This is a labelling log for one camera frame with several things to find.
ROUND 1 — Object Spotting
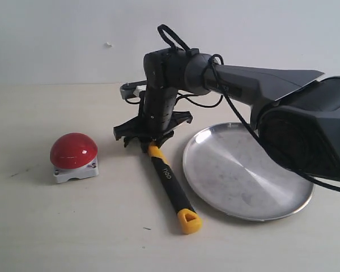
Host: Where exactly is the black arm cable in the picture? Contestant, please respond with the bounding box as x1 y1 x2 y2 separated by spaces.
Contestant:
157 24 340 195

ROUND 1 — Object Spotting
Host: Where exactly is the yellow black claw hammer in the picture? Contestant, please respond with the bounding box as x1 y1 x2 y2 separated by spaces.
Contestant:
141 141 202 235

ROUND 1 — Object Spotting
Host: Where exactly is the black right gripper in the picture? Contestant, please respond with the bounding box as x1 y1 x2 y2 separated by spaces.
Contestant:
113 49 193 148

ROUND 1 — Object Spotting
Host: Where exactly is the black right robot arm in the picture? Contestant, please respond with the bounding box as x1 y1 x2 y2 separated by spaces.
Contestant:
113 48 340 182

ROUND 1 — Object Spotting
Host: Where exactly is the red dome push button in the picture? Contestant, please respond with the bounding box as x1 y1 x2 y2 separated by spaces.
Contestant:
50 133 99 184

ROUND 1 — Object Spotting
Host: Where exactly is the round steel plate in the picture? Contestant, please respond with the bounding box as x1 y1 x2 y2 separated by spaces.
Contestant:
182 122 315 222

